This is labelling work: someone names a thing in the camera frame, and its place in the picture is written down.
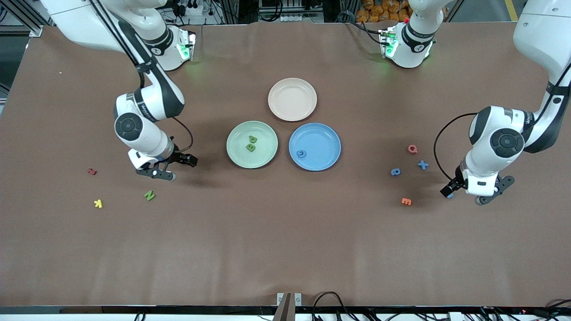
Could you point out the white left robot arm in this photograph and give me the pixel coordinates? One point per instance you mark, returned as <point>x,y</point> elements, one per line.
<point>484,156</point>

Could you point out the green foam letter B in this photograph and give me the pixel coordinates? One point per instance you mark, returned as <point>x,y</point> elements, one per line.
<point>251,147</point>

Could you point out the green foam letter N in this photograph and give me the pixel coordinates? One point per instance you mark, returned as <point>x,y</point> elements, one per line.
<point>150,195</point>

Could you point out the blue foam letter a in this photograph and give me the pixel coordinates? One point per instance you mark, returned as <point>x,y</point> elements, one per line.
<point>398,172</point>

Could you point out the pink foam letter Q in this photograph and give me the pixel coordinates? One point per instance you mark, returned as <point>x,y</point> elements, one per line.
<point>408,149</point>

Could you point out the blue foam letter x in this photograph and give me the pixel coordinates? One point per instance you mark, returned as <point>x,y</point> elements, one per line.
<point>423,165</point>

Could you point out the beige plate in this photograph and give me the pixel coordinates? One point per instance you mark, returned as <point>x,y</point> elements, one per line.
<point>292,99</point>

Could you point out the green plate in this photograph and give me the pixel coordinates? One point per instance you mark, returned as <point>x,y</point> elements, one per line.
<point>243,156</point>

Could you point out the white power strip with plugs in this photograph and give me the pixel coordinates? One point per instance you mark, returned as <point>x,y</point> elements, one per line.
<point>192,8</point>

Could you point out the metal table edge bracket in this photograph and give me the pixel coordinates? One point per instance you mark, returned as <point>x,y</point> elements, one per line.
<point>289,298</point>

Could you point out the black table edge strip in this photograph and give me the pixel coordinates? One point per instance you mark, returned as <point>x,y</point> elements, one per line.
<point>178,310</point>

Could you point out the brown table cover mat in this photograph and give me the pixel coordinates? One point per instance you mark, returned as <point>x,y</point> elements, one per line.
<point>285,245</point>

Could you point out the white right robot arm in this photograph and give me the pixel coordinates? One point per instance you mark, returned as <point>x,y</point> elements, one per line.
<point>151,138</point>

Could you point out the bag of orange fruits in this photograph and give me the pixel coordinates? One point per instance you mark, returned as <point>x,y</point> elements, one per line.
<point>374,13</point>

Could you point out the blue plate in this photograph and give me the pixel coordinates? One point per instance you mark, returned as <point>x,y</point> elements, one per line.
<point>319,138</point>

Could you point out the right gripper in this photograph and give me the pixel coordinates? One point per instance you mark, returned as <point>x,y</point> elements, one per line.
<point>178,157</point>

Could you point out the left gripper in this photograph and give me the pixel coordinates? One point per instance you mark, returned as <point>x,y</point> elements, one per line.
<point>453,183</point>

